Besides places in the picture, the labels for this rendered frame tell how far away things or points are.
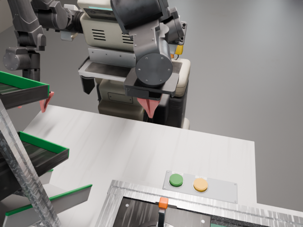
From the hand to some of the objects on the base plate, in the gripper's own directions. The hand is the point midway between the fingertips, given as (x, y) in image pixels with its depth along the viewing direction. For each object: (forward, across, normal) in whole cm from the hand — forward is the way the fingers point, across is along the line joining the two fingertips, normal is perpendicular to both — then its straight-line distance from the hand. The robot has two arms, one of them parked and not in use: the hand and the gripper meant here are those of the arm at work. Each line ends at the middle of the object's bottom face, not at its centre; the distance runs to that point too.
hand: (151, 113), depth 59 cm
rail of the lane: (+37, -33, +3) cm, 50 cm away
